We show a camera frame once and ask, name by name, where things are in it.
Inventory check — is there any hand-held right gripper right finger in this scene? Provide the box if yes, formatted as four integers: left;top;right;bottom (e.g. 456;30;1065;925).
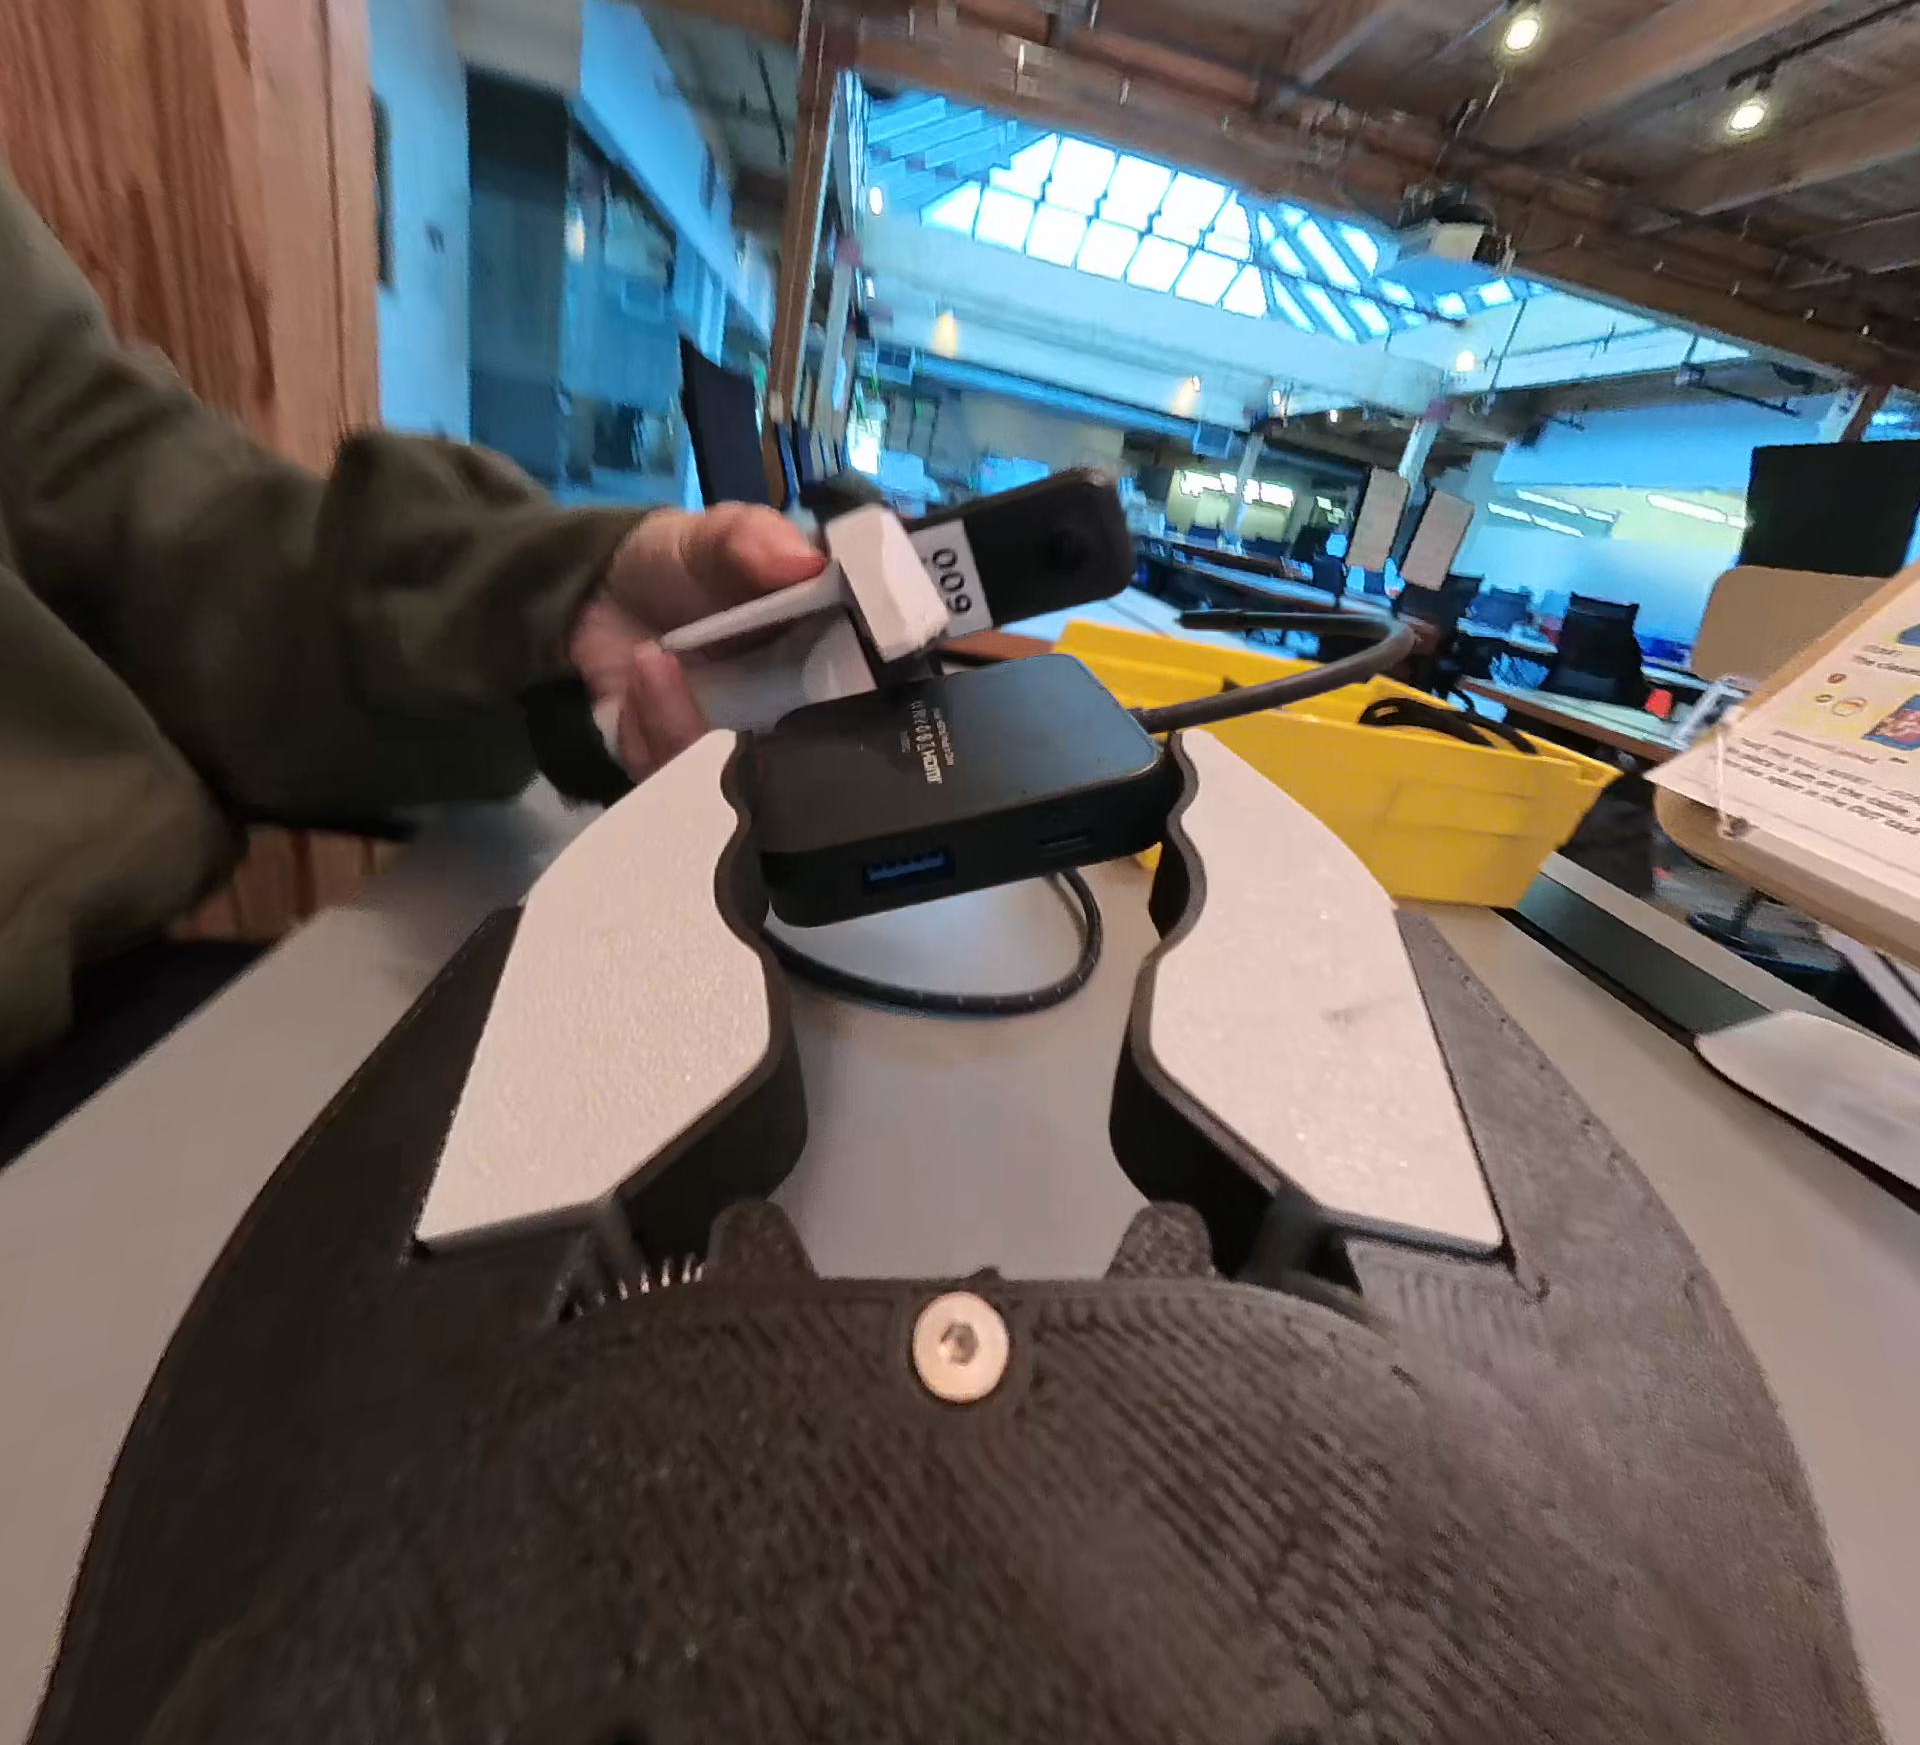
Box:
1115;729;1506;1256

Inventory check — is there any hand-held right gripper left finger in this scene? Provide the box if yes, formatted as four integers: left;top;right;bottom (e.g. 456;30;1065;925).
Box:
414;729;813;1252

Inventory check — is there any black usb hub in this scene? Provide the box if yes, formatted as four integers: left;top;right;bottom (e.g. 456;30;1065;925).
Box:
744;654;1180;928

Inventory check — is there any black hub cable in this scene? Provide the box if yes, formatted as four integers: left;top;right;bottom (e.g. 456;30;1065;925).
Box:
762;604;1420;1021

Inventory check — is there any person's left forearm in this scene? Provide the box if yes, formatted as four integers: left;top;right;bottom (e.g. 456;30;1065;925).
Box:
0;176;663;1072

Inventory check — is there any grey desk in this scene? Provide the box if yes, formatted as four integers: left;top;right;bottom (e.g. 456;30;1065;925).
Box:
0;591;1920;1745

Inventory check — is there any person's left hand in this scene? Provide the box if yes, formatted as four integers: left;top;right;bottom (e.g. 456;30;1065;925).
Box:
571;499;832;787

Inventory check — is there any yellow plastic bin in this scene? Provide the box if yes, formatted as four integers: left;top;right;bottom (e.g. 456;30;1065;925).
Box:
1050;620;1622;910

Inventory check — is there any white paddle-shaped board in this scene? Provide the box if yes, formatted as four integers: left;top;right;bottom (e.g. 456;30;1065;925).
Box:
1695;1010;1920;1189

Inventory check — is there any brown cardboard sheet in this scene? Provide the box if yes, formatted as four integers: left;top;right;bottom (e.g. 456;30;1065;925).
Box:
1692;565;1885;685

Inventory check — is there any black monitor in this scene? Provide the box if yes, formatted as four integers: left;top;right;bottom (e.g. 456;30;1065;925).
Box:
1740;439;1920;580

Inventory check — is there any wooden pillar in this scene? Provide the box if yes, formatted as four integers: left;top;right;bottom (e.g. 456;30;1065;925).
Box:
0;0;381;945

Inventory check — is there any coiled black cable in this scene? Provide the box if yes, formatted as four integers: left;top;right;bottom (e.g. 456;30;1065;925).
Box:
1356;693;1542;760

